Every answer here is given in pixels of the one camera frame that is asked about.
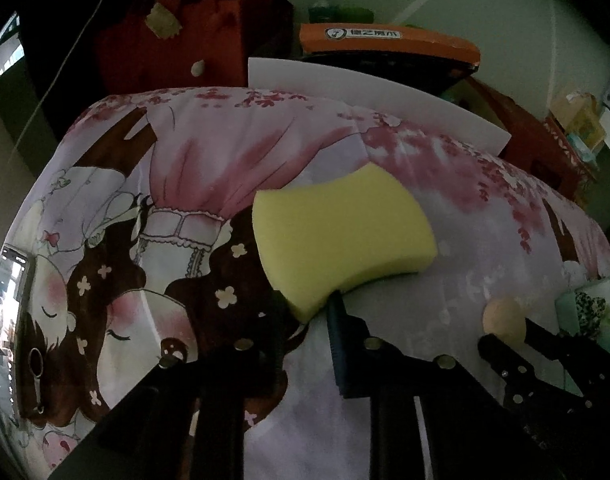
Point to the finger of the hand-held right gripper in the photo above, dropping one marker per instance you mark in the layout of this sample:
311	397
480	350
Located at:
522	375
560	345

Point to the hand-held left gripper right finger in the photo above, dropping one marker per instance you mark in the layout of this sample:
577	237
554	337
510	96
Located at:
339	355

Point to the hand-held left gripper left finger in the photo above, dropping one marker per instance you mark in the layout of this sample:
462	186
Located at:
280	355

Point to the pale green white tray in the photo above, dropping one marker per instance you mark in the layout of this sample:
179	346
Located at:
565	310

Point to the beige foam ball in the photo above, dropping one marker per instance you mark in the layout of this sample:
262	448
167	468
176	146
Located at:
505	320

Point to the yellow green sponge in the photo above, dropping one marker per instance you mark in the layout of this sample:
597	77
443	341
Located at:
335	230

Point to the dark speckled cloth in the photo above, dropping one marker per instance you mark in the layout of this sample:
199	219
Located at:
591	306

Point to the red patterned basket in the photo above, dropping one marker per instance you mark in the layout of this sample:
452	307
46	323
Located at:
570	155

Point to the dark red box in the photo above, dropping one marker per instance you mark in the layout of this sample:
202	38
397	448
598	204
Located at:
515	130

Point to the yellow carton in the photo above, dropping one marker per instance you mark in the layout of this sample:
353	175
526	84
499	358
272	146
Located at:
577	115

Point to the white foam board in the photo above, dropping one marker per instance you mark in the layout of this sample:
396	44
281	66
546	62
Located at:
360	90

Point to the orange box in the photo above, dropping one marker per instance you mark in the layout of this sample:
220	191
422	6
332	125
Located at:
385	42

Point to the red handbag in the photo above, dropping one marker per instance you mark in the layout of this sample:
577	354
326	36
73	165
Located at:
200	35

